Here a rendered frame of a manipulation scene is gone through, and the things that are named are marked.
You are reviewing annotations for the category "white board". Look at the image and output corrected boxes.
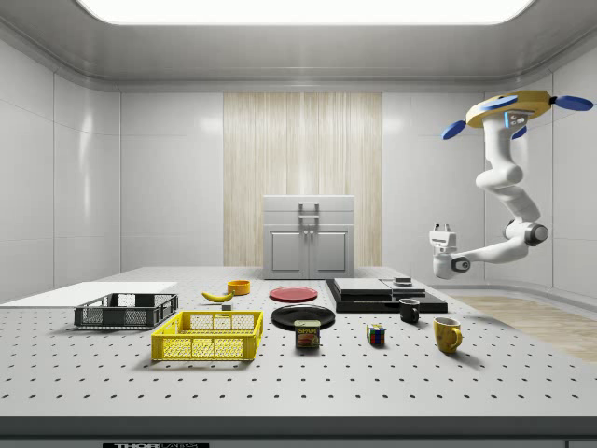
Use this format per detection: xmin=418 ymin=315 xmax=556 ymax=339
xmin=0 ymin=281 xmax=180 ymax=308

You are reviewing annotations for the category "yellow basket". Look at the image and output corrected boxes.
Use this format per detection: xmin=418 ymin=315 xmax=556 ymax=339
xmin=150 ymin=310 xmax=265 ymax=363

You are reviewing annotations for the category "flat-sided can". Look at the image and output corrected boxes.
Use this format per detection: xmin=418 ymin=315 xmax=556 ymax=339
xmin=293 ymin=319 xmax=323 ymax=350

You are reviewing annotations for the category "black mug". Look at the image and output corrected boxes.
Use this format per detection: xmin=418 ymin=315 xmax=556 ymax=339
xmin=398 ymin=298 xmax=422 ymax=325

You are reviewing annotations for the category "red plate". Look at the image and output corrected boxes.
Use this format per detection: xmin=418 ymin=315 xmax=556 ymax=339
xmin=269 ymin=286 xmax=319 ymax=303

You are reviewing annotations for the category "black stove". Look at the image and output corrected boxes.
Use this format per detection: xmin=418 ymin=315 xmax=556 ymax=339
xmin=325 ymin=275 xmax=450 ymax=315

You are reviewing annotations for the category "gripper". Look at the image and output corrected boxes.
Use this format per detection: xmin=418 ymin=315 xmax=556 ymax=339
xmin=428 ymin=222 xmax=458 ymax=256

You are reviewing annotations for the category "white cabinet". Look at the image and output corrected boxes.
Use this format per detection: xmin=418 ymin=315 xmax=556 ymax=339
xmin=262 ymin=194 xmax=356 ymax=281

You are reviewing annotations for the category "drone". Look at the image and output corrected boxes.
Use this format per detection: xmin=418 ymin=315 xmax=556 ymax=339
xmin=441 ymin=90 xmax=595 ymax=141

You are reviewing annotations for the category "black plate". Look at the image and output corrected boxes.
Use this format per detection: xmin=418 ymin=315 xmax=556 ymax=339
xmin=271 ymin=304 xmax=337 ymax=330

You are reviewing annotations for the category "dark grey basket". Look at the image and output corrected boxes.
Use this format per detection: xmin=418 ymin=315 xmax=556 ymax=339
xmin=74 ymin=292 xmax=180 ymax=330

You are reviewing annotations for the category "yellow mug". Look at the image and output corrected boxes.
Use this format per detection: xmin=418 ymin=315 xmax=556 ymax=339
xmin=433 ymin=316 xmax=465 ymax=355

